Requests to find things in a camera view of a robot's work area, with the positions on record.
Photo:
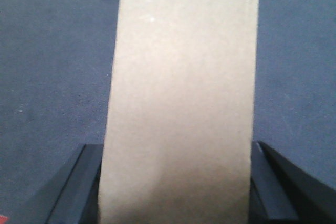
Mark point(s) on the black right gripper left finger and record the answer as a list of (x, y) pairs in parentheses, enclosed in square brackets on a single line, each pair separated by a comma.
[(71, 196)]

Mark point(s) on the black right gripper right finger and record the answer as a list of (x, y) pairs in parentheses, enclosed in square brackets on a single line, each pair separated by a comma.
[(281, 192)]

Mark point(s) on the brown cardboard box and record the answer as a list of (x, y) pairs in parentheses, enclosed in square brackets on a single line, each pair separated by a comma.
[(180, 119)]

